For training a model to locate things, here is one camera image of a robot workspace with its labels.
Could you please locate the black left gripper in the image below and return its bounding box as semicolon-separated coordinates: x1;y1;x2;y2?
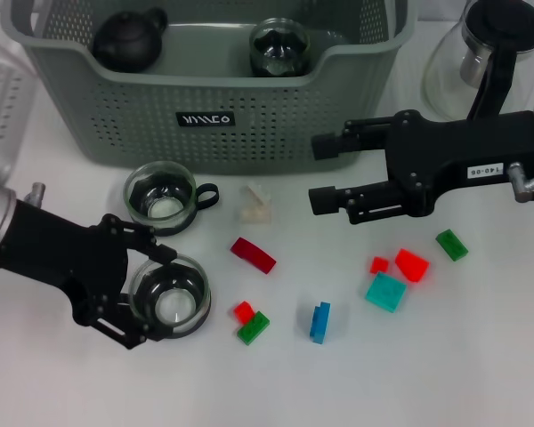
0;197;178;350

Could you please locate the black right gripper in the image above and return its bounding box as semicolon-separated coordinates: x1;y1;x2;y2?
308;109;534;226

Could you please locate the grey-green perforated storage bin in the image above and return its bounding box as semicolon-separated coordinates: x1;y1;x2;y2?
0;0;418;174

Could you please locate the white toy block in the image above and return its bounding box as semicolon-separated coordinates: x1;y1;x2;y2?
239;184;272;223

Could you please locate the dark red curved block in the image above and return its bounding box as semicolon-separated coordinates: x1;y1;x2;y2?
230;237;277;276

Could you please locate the green rectangular toy block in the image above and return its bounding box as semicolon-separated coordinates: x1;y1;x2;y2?
434;229;469;262
236;310;271;347

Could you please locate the red slope toy block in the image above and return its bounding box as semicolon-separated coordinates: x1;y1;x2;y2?
394;247;431;284

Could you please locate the teal square toy block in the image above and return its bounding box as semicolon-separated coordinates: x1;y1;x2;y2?
364;271;408;315

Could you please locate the blue toy block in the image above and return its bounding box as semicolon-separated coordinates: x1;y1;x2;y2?
308;301;332;345

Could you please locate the dark clay teapot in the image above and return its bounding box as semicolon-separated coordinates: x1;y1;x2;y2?
92;6;168;72

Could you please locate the glass carafe black handle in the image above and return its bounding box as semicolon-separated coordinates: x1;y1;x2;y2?
421;0;534;122

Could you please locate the right arm cable with plug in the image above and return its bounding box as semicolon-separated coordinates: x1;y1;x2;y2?
506;162;534;204

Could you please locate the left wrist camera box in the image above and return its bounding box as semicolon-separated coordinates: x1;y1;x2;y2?
0;35;39;188

